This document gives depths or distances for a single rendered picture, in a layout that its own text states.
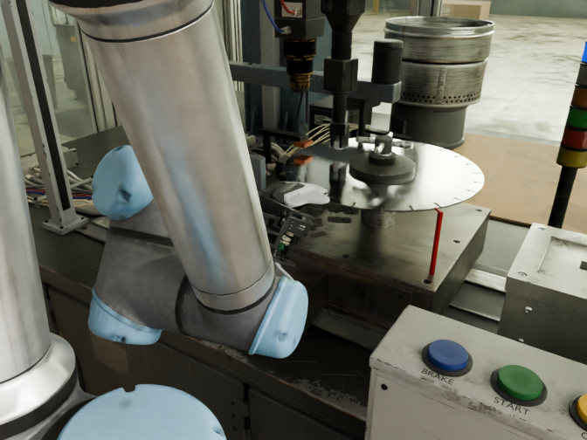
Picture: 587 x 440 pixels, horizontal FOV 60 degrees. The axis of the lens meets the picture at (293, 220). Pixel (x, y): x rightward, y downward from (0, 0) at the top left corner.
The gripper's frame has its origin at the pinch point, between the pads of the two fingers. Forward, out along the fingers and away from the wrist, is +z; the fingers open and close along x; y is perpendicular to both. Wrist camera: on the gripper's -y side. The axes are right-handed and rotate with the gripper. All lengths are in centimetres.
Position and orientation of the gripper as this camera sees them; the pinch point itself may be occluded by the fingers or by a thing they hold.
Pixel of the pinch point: (304, 235)
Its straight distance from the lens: 78.9
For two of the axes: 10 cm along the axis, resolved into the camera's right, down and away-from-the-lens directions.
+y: 7.0, 3.4, -6.3
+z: 6.0, 2.0, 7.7
